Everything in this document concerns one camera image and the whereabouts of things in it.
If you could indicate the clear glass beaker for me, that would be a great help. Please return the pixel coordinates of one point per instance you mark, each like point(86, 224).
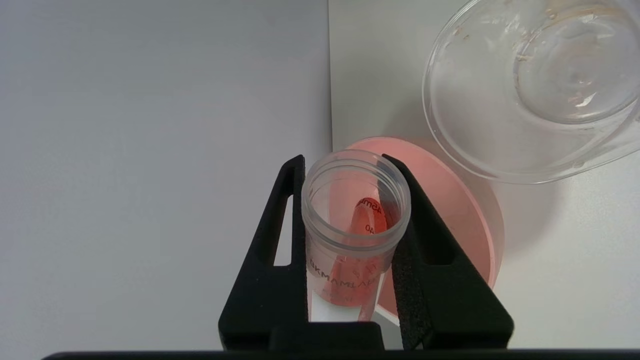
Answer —
point(525, 90)

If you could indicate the test tube with red pigment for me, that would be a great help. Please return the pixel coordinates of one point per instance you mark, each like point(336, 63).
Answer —
point(350, 235)

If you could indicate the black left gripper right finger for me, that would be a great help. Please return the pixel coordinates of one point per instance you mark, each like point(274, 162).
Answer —
point(450, 300)

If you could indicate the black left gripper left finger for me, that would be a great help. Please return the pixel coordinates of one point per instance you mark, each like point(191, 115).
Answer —
point(270, 290)

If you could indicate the pink plastic bowl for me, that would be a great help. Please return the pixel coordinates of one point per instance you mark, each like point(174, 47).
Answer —
point(460, 210)

